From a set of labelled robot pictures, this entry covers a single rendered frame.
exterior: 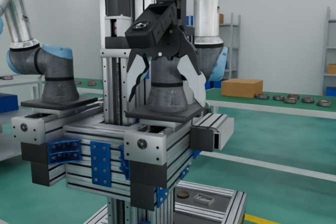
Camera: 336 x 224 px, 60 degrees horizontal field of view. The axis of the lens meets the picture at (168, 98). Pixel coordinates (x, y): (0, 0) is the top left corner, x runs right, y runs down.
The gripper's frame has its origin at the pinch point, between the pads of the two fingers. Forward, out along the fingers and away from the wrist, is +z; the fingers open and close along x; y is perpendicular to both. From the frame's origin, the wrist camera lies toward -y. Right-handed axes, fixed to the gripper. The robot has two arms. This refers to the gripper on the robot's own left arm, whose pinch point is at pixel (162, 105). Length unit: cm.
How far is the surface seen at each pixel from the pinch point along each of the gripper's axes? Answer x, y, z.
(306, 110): -35, 216, 41
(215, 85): 134, 604, 74
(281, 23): 4, 641, -61
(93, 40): 498, 645, -32
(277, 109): -13, 219, 43
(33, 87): 330, 272, 48
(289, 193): -27, 213, 116
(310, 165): -48, 288, 116
